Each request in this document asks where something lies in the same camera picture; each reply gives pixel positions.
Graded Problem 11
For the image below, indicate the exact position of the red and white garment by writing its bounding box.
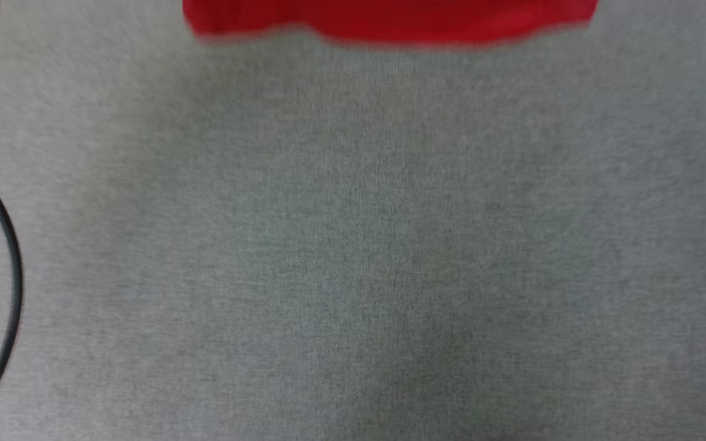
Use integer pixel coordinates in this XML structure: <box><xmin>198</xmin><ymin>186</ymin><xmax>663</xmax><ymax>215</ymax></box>
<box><xmin>181</xmin><ymin>0</ymin><xmax>599</xmax><ymax>48</ymax></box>

